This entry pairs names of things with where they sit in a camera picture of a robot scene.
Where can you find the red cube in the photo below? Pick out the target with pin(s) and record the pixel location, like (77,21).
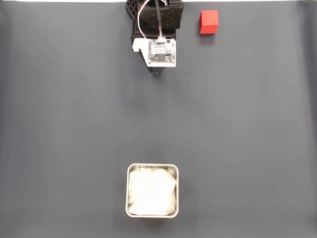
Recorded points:
(208,22)

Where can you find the beige square box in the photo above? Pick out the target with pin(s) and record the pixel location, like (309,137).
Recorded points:
(127,191)

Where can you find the dark blue table mat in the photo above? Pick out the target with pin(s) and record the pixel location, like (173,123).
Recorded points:
(74,111)

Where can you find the white crumpled tissue paper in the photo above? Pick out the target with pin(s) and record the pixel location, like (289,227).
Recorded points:
(152,191)

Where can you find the white camera module mount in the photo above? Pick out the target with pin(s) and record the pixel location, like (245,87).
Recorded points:
(161,53)

